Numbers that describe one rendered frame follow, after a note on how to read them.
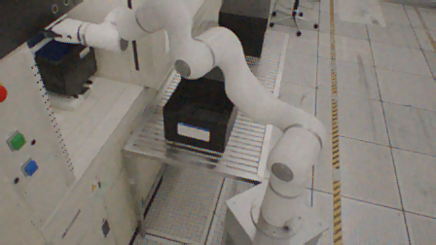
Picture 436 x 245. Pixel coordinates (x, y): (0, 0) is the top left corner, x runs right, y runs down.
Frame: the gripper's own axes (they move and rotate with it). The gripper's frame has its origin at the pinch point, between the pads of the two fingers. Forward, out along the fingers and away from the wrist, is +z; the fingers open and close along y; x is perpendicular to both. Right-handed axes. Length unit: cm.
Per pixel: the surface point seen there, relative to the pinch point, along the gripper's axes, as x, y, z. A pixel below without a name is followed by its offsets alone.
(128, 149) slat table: -44, -12, -34
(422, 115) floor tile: -120, 172, -214
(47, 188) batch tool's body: -22, -50, -31
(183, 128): -34, -1, -54
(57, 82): -17.9, -9.9, -6.1
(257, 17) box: -19, 81, -66
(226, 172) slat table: -44, -10, -76
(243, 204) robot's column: -44, -22, -87
